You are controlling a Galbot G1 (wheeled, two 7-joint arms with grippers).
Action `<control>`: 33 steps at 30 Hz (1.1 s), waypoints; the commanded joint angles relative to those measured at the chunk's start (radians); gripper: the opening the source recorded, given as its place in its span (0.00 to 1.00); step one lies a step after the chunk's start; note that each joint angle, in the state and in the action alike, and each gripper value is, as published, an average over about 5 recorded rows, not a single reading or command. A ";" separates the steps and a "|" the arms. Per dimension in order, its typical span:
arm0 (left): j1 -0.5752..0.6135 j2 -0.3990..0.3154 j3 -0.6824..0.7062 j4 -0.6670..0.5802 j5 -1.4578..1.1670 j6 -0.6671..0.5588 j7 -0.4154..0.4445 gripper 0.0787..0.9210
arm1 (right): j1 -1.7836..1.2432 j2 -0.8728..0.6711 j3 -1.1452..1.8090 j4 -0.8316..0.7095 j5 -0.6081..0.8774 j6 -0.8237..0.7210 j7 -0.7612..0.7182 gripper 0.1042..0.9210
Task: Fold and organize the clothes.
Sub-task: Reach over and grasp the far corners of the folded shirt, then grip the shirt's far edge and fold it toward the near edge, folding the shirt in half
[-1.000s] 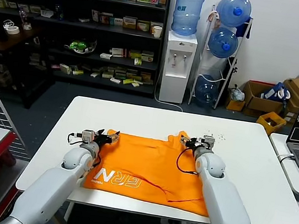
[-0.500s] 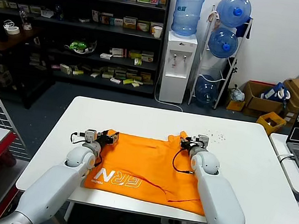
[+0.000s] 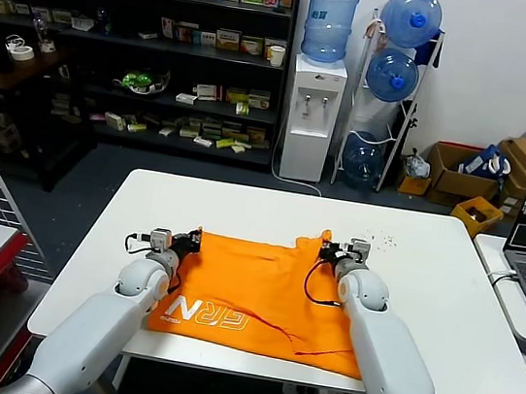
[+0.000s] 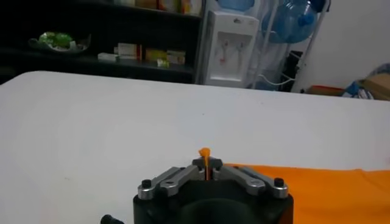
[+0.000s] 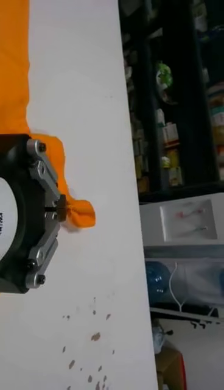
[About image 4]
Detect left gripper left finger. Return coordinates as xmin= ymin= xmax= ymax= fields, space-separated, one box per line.
xmin=137 ymin=156 xmax=208 ymax=200

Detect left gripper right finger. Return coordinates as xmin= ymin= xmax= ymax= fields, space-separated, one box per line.
xmin=208 ymin=156 xmax=289 ymax=199

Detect orange t-shirt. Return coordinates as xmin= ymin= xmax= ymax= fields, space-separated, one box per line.
xmin=197 ymin=147 xmax=390 ymax=224

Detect pile of grey blue clothes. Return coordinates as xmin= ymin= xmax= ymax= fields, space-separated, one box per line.
xmin=369 ymin=62 xmax=390 ymax=77

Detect large white table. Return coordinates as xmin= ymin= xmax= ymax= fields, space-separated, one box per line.
xmin=0 ymin=70 xmax=390 ymax=224

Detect open cardboard box red rim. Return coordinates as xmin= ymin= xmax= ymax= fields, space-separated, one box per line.
xmin=305 ymin=85 xmax=346 ymax=97

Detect black stand behind rack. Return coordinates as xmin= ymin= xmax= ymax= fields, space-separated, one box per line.
xmin=280 ymin=50 xmax=304 ymax=92

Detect yellow white medicine box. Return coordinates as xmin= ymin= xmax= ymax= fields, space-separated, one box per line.
xmin=166 ymin=50 xmax=186 ymax=65

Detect yellow green medicine box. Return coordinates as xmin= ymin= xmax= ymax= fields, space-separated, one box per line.
xmin=145 ymin=48 xmax=168 ymax=63

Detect white water dispenser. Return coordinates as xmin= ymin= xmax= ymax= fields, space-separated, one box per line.
xmin=203 ymin=10 xmax=260 ymax=88

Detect white and red medicine box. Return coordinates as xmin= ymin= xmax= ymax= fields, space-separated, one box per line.
xmin=116 ymin=42 xmax=143 ymax=60

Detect black shelving unit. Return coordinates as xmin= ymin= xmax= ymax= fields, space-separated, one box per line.
xmin=0 ymin=0 xmax=205 ymax=85

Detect flat white medicine box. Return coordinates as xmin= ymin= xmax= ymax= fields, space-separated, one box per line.
xmin=97 ymin=52 xmax=119 ymax=63

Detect cardboard box with open flaps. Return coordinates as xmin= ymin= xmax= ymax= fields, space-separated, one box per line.
xmin=359 ymin=72 xmax=390 ymax=101

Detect blue water jug lying sideways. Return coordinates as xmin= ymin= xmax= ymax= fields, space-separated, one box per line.
xmin=261 ymin=0 xmax=320 ymax=44

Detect upright blue water jug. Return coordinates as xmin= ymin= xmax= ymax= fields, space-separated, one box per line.
xmin=216 ymin=0 xmax=255 ymax=12

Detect green and white bowl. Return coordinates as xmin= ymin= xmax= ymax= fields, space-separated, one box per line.
xmin=28 ymin=30 xmax=91 ymax=55

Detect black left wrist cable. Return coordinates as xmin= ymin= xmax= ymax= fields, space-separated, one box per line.
xmin=100 ymin=214 xmax=124 ymax=224

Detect white dispenser power cable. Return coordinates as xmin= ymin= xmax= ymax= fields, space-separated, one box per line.
xmin=258 ymin=74 xmax=296 ymax=86

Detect blue bag with white handles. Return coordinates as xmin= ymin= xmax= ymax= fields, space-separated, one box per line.
xmin=342 ymin=80 xmax=374 ymax=100

